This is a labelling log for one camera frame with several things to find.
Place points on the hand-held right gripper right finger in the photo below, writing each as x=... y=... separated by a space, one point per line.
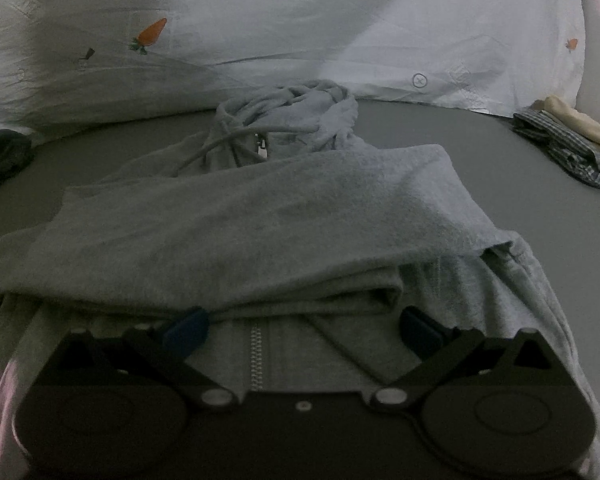
x=421 y=333

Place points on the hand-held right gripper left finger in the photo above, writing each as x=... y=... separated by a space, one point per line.
x=187 y=333

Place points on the grey zip hoodie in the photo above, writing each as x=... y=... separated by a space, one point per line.
x=260 y=220

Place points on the plaid shirt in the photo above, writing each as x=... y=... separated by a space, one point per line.
x=570 y=155

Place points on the dark cloth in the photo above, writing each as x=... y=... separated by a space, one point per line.
x=0 y=160

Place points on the beige cloth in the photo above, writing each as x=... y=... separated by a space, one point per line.
x=587 y=127

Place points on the white carrot print quilt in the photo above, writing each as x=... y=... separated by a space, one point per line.
x=290 y=15

